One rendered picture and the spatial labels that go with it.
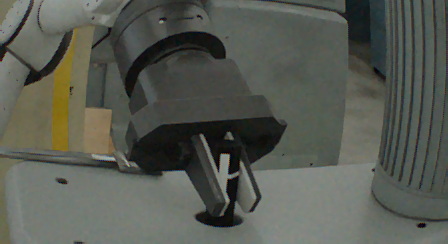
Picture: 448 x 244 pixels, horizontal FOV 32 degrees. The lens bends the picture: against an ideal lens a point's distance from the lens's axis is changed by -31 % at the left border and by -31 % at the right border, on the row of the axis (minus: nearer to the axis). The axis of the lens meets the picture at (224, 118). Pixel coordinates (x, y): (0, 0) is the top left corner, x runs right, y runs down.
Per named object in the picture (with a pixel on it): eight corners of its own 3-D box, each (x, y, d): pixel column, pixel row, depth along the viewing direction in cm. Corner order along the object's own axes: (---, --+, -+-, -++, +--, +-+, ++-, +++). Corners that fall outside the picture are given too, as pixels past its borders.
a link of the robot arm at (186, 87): (260, 181, 88) (208, 72, 95) (301, 98, 82) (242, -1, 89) (121, 189, 83) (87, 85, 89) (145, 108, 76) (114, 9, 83)
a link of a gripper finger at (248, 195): (256, 194, 78) (225, 130, 81) (241, 218, 80) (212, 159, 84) (275, 191, 79) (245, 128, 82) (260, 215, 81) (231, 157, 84)
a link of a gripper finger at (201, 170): (219, 220, 79) (189, 160, 83) (232, 197, 77) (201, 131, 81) (200, 222, 78) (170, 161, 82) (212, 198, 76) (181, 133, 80)
